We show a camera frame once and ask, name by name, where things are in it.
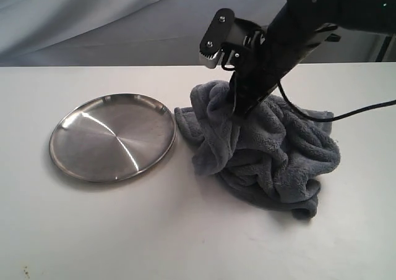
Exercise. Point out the dark stand at right edge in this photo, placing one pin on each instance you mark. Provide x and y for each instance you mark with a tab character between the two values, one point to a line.
387	50

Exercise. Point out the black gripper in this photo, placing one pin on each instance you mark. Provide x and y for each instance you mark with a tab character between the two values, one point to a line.
285	45

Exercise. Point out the grey backdrop cloth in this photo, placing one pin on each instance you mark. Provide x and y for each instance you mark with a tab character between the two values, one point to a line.
115	32

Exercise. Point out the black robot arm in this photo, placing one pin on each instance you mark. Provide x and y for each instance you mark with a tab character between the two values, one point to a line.
375	16

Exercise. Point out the grey fluffy towel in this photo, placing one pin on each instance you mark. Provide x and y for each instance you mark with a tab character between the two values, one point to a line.
273	159

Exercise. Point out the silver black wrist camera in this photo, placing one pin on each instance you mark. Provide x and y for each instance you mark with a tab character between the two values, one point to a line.
231	42

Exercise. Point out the round stainless steel plate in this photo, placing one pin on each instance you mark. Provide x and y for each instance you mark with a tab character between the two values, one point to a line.
112	138

